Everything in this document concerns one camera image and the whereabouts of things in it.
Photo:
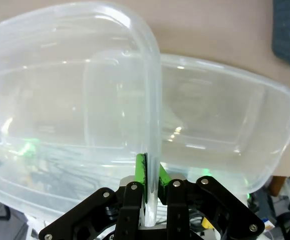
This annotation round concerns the wooden table leg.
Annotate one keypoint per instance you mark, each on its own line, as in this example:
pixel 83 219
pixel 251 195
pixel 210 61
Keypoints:
pixel 278 186

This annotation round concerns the clear plastic bin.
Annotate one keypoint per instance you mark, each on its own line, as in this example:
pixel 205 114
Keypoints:
pixel 59 87
pixel 222 112

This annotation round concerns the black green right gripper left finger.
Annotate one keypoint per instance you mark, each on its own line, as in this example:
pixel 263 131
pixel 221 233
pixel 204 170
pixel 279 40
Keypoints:
pixel 132 212

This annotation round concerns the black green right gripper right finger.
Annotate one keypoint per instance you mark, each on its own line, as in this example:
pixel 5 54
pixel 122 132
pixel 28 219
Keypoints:
pixel 182 212

